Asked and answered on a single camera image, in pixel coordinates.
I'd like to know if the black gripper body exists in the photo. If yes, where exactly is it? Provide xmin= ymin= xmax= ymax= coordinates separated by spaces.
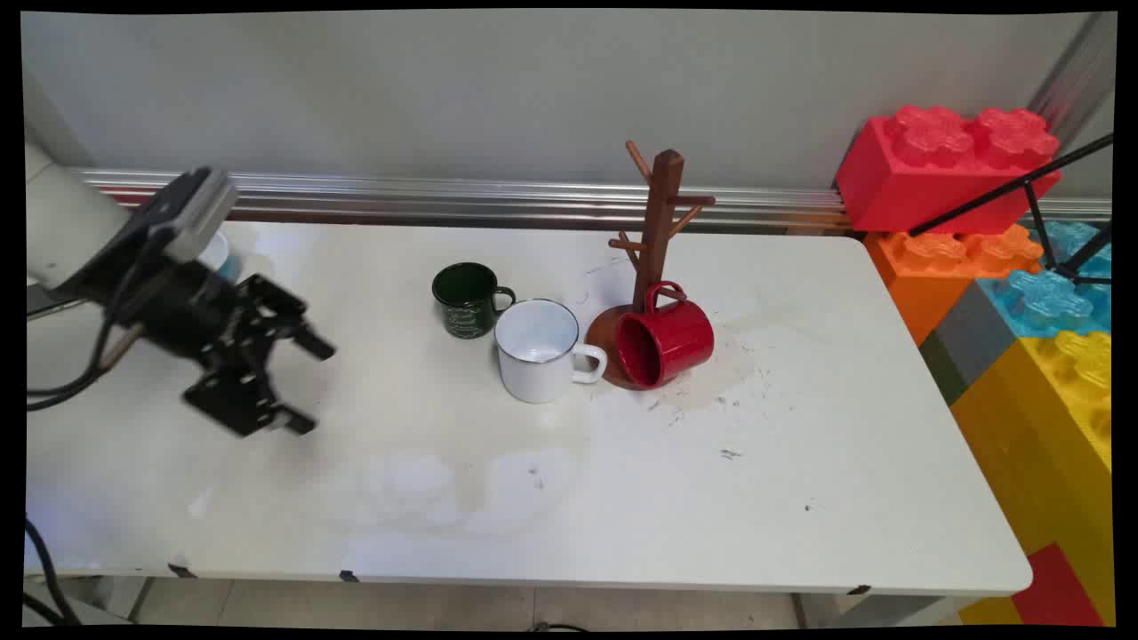
xmin=107 ymin=262 xmax=268 ymax=367

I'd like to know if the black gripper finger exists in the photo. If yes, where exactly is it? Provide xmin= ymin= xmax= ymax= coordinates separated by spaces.
xmin=182 ymin=342 xmax=319 ymax=438
xmin=233 ymin=273 xmax=337 ymax=362

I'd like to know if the red speckled mug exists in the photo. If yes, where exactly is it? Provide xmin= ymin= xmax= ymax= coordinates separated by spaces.
xmin=615 ymin=281 xmax=716 ymax=390

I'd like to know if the white and blue cup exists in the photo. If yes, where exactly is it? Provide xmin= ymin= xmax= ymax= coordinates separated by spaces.
xmin=197 ymin=229 xmax=243 ymax=285

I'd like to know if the dark green enamel mug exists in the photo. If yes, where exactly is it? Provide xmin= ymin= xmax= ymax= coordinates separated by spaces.
xmin=431 ymin=262 xmax=517 ymax=340

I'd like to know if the white enamel mug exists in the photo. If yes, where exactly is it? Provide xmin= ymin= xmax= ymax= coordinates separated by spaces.
xmin=494 ymin=299 xmax=609 ymax=405

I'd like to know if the brown wooden mug tree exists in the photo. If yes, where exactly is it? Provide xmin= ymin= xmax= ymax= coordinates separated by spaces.
xmin=585 ymin=140 xmax=717 ymax=392

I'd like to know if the big red toy brick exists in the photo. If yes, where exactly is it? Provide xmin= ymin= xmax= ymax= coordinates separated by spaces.
xmin=836 ymin=105 xmax=1063 ymax=236

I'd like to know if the big orange toy brick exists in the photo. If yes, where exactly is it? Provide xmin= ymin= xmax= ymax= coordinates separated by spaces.
xmin=864 ymin=224 xmax=1046 ymax=348

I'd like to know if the big grey toy brick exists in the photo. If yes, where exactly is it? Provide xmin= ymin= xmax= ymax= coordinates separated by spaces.
xmin=918 ymin=280 xmax=1023 ymax=408

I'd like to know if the black tripod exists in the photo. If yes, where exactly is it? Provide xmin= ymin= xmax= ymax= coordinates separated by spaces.
xmin=907 ymin=133 xmax=1114 ymax=285

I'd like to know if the big blue toy brick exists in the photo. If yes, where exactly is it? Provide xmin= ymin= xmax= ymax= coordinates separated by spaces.
xmin=976 ymin=220 xmax=1114 ymax=339

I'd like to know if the big yellow toy brick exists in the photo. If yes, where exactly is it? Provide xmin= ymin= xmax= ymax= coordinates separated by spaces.
xmin=950 ymin=331 xmax=1114 ymax=628

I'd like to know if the flat red toy brick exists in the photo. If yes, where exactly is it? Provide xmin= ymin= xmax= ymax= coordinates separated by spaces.
xmin=1012 ymin=542 xmax=1105 ymax=628

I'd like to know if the upright aluminium profile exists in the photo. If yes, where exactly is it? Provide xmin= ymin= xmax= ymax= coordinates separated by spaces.
xmin=1027 ymin=13 xmax=1117 ymax=130

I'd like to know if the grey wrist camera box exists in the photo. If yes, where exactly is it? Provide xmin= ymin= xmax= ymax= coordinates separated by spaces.
xmin=133 ymin=166 xmax=239 ymax=264

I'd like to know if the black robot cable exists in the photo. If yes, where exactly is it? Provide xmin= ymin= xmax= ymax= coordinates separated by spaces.
xmin=27 ymin=267 xmax=148 ymax=412

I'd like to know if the aluminium wall rail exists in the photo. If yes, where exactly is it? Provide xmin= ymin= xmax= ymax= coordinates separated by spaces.
xmin=76 ymin=169 xmax=1112 ymax=234

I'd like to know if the black floor cable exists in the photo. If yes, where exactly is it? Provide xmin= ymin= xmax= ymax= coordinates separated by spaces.
xmin=25 ymin=518 xmax=81 ymax=626

